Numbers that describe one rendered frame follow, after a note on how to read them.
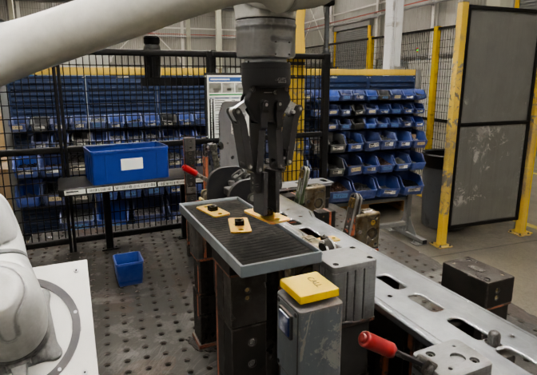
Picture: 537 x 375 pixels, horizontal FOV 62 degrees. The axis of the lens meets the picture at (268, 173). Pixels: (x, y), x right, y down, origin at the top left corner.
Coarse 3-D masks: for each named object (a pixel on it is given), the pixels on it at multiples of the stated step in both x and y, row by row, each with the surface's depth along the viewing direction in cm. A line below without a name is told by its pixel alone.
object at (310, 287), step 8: (312, 272) 64; (280, 280) 62; (288, 280) 62; (296, 280) 62; (304, 280) 62; (312, 280) 62; (320, 280) 62; (288, 288) 60; (296, 288) 60; (304, 288) 60; (312, 288) 60; (320, 288) 60; (328, 288) 60; (336, 288) 60; (296, 296) 58; (304, 296) 57; (312, 296) 58; (320, 296) 58; (328, 296) 59
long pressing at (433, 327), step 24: (288, 216) 143; (312, 216) 144; (384, 264) 106; (384, 288) 94; (408, 288) 94; (432, 288) 94; (384, 312) 85; (408, 312) 85; (432, 312) 85; (456, 312) 85; (480, 312) 85; (432, 336) 76; (456, 336) 77; (504, 336) 77; (528, 336) 77; (504, 360) 70; (528, 360) 71
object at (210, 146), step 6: (210, 144) 150; (216, 144) 152; (222, 144) 152; (210, 150) 151; (216, 150) 151; (210, 156) 152; (216, 156) 151; (210, 162) 154; (216, 162) 152; (216, 168) 152
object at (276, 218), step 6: (246, 210) 75; (252, 210) 75; (270, 210) 72; (258, 216) 72; (264, 216) 72; (270, 216) 72; (276, 216) 72; (282, 216) 72; (270, 222) 69; (276, 222) 69
